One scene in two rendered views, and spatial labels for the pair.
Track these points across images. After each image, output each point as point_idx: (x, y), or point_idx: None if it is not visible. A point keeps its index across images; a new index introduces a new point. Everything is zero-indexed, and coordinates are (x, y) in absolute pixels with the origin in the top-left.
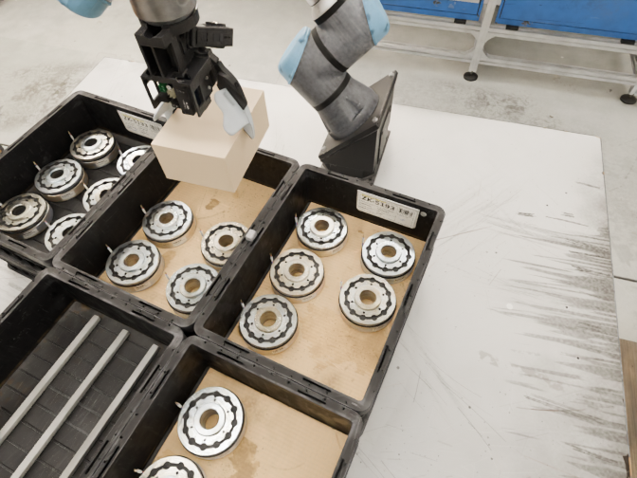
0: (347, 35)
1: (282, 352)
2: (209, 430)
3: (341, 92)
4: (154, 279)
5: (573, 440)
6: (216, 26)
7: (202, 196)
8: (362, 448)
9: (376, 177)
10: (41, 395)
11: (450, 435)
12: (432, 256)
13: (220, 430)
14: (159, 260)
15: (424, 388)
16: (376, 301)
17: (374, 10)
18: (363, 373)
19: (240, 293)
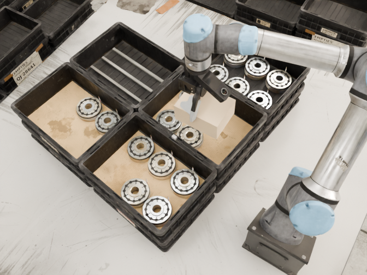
0: (291, 198)
1: (128, 153)
2: (103, 119)
3: (278, 208)
4: None
5: None
6: (218, 90)
7: (230, 131)
8: (90, 191)
9: (248, 252)
10: (143, 71)
11: (78, 231)
12: (174, 264)
13: (102, 124)
14: None
15: (102, 227)
16: (131, 193)
17: (295, 210)
18: (105, 183)
19: (156, 136)
